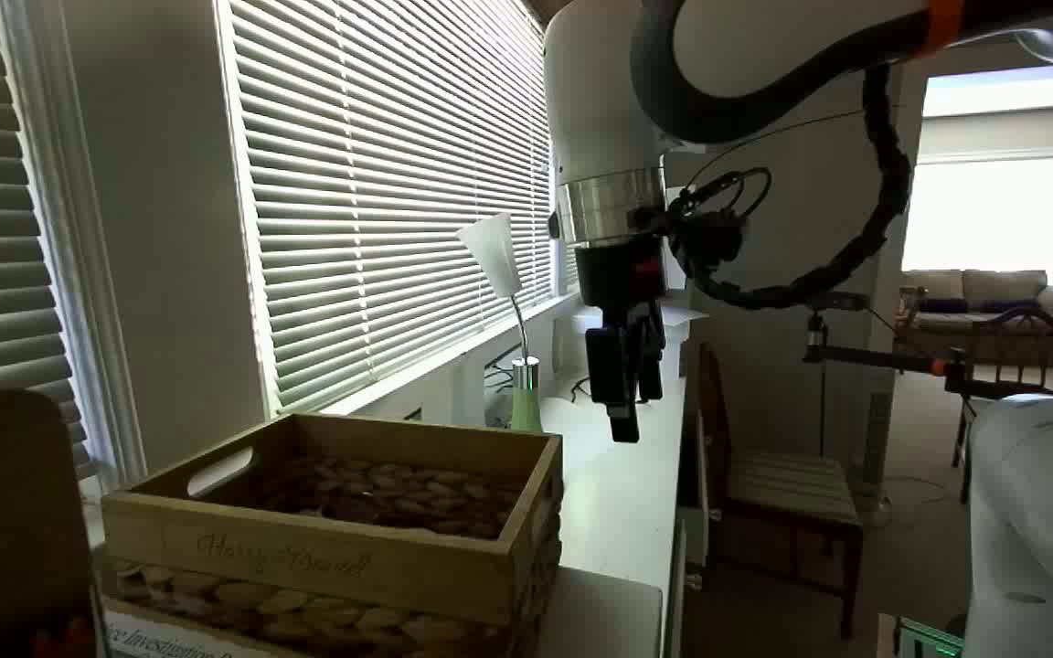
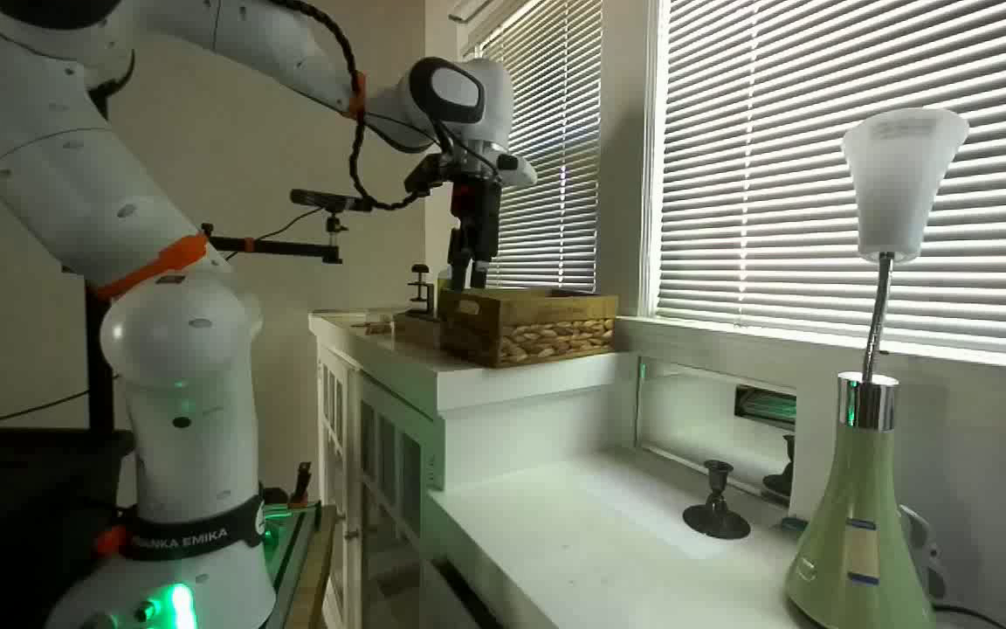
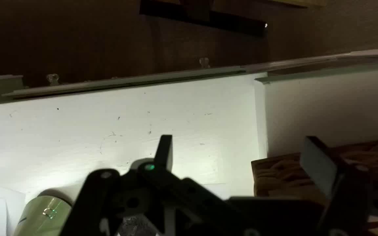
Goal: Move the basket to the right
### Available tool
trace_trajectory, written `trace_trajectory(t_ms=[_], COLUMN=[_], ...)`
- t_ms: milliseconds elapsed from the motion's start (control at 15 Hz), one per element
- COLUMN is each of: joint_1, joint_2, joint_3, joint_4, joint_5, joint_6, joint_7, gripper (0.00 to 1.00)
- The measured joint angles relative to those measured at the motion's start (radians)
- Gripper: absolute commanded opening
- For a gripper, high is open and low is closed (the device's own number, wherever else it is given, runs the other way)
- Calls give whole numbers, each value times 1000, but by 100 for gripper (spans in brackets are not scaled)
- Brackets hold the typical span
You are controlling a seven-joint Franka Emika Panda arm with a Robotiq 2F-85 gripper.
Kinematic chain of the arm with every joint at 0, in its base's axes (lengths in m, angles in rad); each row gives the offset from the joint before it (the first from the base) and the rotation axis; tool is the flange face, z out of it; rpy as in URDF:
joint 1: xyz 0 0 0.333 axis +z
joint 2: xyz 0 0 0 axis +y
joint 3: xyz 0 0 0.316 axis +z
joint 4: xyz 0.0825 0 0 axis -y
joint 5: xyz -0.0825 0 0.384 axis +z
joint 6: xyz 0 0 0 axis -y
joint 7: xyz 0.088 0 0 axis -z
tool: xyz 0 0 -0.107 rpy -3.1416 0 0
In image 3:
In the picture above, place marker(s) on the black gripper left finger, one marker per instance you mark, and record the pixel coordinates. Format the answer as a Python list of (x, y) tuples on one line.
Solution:
[(162, 151)]

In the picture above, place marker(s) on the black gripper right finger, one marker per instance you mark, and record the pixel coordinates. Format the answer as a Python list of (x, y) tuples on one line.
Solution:
[(324, 171)]

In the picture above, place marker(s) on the glass cabinet knob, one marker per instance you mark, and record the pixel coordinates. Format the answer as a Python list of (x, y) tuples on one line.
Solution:
[(52, 79), (203, 62)]

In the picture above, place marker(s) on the green lamp with white shade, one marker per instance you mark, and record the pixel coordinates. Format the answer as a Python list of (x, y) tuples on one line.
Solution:
[(44, 214)]

